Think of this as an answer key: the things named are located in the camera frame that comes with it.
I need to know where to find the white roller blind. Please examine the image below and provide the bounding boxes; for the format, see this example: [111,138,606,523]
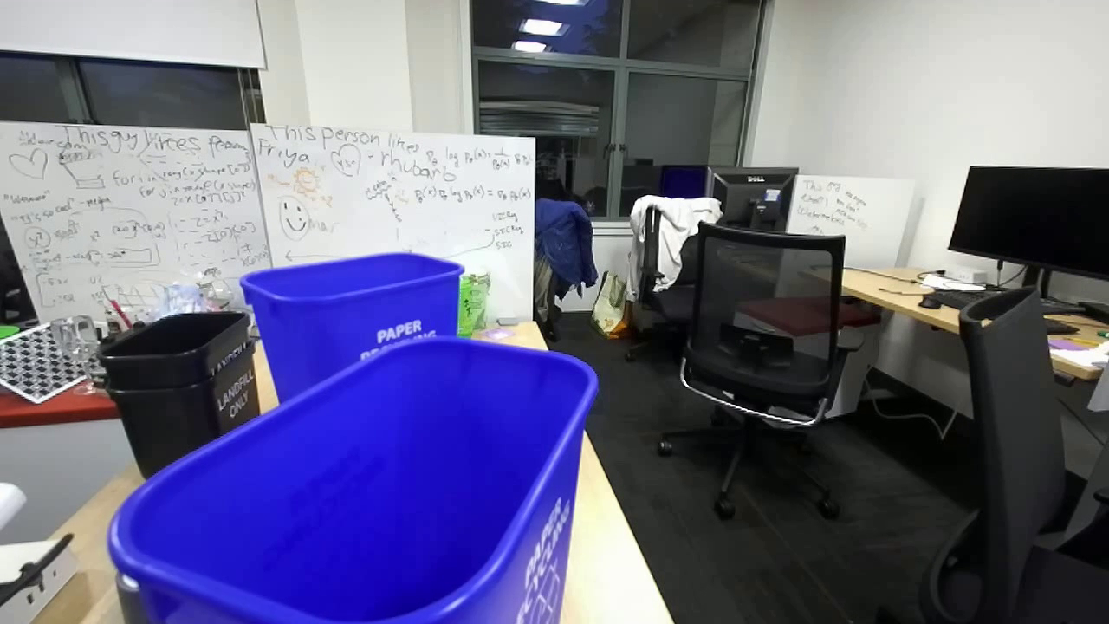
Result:
[0,0,272,69]

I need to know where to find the green wipes canister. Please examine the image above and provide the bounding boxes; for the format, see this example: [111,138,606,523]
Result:
[457,270,497,340]

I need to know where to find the whiteboard with smiley drawing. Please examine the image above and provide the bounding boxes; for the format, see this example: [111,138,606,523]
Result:
[251,122,540,328]

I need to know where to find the small black monitor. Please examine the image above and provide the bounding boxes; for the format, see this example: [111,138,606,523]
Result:
[706,161,803,234]

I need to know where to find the black computer monitor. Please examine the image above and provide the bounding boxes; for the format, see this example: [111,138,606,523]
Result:
[946,161,1109,302]

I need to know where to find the clear plastic bottle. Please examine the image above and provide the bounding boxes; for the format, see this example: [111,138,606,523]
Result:
[159,266,238,317]

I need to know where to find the grey cart red top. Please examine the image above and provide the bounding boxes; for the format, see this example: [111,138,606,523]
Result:
[0,380,145,547]

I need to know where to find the whiteboard with handwriting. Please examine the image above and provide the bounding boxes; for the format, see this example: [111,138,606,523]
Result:
[0,116,272,327]

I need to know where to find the yellow white bag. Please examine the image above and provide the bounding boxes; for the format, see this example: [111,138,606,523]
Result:
[588,270,638,343]

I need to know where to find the black keyboard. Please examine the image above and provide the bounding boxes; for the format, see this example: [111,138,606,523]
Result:
[920,283,987,313]

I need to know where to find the wooden office desk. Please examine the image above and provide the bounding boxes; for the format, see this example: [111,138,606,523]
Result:
[838,266,1109,384]

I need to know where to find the black plastic bin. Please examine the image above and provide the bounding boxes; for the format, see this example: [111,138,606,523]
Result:
[102,307,264,477]

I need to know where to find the black mesh office chair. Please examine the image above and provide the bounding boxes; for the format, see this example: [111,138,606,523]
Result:
[654,223,855,523]

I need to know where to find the dotted calibration board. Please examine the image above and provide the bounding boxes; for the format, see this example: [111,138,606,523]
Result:
[0,314,103,409]

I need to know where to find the small whiteboard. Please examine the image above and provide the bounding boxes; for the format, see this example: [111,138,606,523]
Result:
[788,171,920,272]

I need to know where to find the blue jacket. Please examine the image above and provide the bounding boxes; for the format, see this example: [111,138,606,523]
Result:
[535,197,603,299]

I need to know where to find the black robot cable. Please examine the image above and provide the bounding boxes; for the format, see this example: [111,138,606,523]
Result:
[0,529,76,606]

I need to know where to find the window with grey frame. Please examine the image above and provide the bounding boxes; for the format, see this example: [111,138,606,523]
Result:
[467,0,768,223]

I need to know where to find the blue paper recycling bin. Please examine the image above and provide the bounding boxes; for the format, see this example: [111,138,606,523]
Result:
[236,248,467,406]
[103,337,603,624]

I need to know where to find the white jacket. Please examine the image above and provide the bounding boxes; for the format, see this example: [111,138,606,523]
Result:
[628,190,726,295]

